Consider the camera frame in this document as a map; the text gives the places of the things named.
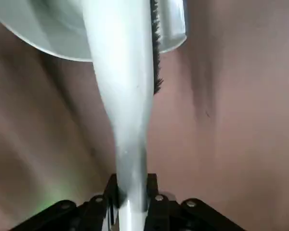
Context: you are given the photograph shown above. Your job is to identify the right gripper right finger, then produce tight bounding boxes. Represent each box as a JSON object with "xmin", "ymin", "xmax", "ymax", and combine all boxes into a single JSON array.
[{"xmin": 144, "ymin": 172, "xmax": 247, "ymax": 231}]

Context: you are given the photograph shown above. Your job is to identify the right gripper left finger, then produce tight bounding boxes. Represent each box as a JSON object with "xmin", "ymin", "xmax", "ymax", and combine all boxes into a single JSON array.
[{"xmin": 4, "ymin": 173, "xmax": 119, "ymax": 231}]

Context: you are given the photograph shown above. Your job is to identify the white hand brush black bristles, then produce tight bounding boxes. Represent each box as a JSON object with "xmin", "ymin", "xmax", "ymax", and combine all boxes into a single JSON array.
[{"xmin": 82, "ymin": 0, "xmax": 165, "ymax": 231}]

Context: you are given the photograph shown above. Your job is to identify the grey-green plastic dustpan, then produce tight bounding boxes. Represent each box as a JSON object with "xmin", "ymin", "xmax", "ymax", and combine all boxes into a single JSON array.
[{"xmin": 0, "ymin": 0, "xmax": 188, "ymax": 63}]

